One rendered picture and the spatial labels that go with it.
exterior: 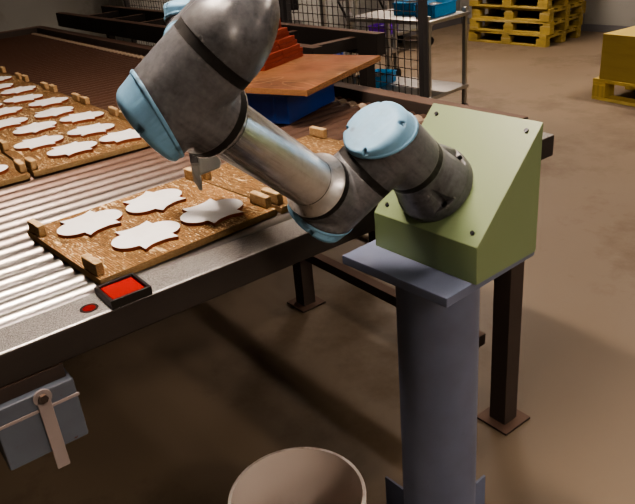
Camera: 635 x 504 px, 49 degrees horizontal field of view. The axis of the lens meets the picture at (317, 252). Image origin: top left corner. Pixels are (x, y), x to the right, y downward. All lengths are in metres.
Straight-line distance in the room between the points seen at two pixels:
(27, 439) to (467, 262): 0.81
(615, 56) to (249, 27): 5.11
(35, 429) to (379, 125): 0.76
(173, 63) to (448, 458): 1.06
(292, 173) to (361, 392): 1.48
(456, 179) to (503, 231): 0.13
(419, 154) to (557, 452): 1.28
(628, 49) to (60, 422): 5.11
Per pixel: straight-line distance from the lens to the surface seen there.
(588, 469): 2.22
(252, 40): 0.87
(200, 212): 1.49
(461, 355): 1.44
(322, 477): 1.73
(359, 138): 1.18
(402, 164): 1.18
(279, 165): 1.03
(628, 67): 5.81
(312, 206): 1.15
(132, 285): 1.27
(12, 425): 1.25
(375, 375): 2.52
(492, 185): 1.29
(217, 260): 1.33
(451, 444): 1.57
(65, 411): 1.27
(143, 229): 1.46
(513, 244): 1.33
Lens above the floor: 1.49
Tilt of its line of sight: 26 degrees down
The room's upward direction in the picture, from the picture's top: 5 degrees counter-clockwise
